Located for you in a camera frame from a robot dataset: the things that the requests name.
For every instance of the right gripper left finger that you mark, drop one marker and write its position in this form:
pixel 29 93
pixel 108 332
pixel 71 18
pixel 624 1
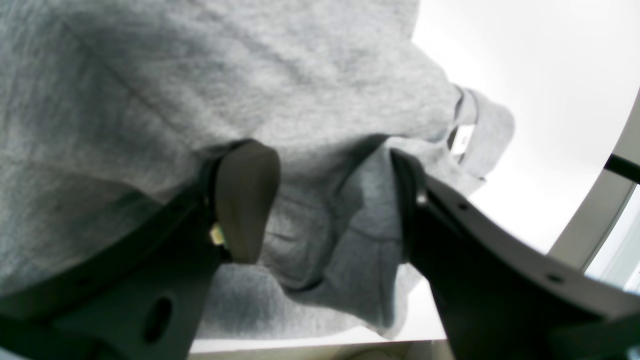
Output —
pixel 143 297

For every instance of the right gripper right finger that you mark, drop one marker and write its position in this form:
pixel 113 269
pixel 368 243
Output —
pixel 497 298

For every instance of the grey T-shirt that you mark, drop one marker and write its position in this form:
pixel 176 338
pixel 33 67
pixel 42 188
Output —
pixel 109 108

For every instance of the black rod at left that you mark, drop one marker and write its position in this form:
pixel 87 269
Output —
pixel 623 167

